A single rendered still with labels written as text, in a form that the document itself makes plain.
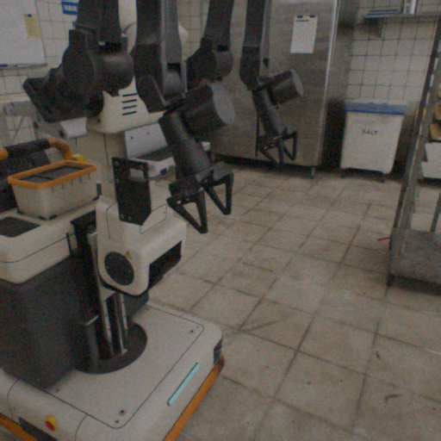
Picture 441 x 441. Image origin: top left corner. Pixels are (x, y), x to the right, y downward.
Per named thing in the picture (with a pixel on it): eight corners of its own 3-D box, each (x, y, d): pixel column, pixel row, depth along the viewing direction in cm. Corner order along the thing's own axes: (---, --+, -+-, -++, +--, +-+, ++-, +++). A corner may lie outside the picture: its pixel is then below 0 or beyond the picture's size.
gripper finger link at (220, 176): (247, 207, 73) (230, 160, 71) (232, 220, 67) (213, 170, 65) (218, 214, 76) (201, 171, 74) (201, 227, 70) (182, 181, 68)
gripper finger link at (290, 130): (307, 154, 107) (295, 122, 105) (298, 160, 102) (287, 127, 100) (286, 161, 111) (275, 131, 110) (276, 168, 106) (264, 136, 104)
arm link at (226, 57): (194, 62, 109) (183, 62, 104) (219, 37, 103) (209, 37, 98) (211, 90, 110) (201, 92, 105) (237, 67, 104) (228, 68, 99)
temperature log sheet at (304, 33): (313, 52, 354) (317, 15, 341) (313, 52, 352) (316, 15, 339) (291, 52, 363) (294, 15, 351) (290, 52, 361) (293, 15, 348)
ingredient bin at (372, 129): (335, 178, 410) (345, 104, 378) (344, 164, 462) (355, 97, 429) (389, 185, 389) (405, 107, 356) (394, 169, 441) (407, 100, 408)
